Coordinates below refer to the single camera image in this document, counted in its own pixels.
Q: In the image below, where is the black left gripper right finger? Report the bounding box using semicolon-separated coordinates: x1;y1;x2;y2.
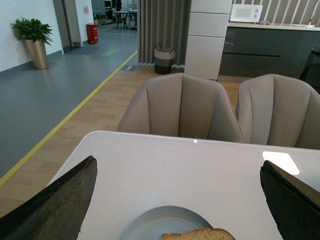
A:
260;160;320;240

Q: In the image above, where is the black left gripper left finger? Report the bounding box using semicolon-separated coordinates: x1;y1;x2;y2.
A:
0;156;98;240

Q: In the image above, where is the light blue plate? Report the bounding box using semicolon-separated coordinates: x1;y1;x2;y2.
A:
122;205;212;240

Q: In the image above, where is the toasted bread slice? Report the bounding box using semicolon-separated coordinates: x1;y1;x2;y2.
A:
161;228;235;240

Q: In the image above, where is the beige chair right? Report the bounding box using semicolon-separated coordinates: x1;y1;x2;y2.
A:
235;74;320;150

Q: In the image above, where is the beige chair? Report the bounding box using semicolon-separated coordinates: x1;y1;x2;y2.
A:
235;74;320;150
117;73;244;143

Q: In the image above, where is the beige chair left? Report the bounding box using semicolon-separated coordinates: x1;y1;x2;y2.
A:
117;73;244;143

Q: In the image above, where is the grey kitchen counter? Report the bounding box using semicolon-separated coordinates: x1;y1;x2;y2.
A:
219;25;320;79

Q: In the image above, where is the gold plant pot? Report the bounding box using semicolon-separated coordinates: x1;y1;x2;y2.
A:
22;39;49;70

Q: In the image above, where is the green potted plant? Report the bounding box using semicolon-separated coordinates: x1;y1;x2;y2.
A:
11;17;53;45

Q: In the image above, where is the red bin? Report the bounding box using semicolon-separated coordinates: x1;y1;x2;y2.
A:
86;23;99;44

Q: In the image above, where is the woven laundry basket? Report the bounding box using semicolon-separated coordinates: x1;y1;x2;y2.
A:
154;43;176;75

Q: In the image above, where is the white microwave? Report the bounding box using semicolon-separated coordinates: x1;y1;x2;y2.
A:
229;4;263;23

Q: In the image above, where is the white drawer cabinet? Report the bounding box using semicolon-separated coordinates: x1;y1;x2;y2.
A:
184;0;232;80

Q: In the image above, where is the grey pleated curtain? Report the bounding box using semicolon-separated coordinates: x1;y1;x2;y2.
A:
136;0;192;66

